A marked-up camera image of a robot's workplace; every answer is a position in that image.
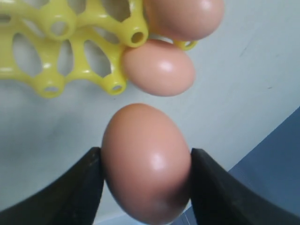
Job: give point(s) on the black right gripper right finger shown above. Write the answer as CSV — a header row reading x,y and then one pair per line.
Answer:
x,y
219,199

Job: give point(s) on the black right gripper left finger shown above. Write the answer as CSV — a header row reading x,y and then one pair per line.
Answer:
x,y
73,199

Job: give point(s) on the brown egg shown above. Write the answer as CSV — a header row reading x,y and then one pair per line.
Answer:
x,y
147,164
159,68
184,20

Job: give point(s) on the yellow plastic egg tray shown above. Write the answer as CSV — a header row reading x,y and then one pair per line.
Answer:
x,y
51,43

